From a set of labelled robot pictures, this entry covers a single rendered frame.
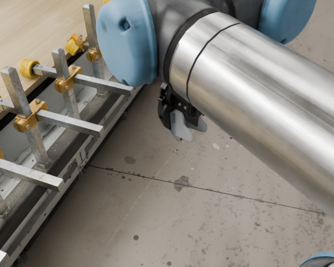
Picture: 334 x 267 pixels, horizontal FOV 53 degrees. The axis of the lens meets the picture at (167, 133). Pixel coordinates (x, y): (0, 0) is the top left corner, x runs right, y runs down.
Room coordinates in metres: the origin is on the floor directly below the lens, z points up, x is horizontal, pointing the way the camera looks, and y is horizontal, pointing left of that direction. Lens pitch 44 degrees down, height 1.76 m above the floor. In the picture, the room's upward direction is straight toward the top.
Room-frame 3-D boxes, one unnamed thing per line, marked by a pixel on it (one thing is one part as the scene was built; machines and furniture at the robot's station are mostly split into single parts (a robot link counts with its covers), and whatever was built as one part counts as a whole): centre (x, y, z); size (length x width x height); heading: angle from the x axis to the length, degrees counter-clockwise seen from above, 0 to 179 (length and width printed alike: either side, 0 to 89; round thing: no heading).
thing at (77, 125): (0.94, 0.46, 0.95); 0.50 x 0.04 x 0.04; 69
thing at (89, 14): (1.38, 0.33, 0.93); 0.04 x 0.04 x 0.48; 69
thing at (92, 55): (1.40, 0.32, 0.95); 0.14 x 0.06 x 0.05; 159
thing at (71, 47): (1.47, 0.45, 0.93); 0.09 x 0.08 x 0.09; 69
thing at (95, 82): (1.17, 0.37, 0.95); 0.50 x 0.04 x 0.04; 69
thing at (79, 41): (1.47, 0.44, 0.95); 0.10 x 0.04 x 0.10; 69
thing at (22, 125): (0.94, 0.50, 0.95); 0.14 x 0.06 x 0.05; 159
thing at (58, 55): (1.15, 0.42, 0.86); 0.04 x 0.04 x 0.48; 69
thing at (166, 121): (0.44, -0.01, 1.40); 0.05 x 0.02 x 0.09; 136
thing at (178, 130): (0.43, -0.03, 1.35); 0.06 x 0.03 x 0.09; 46
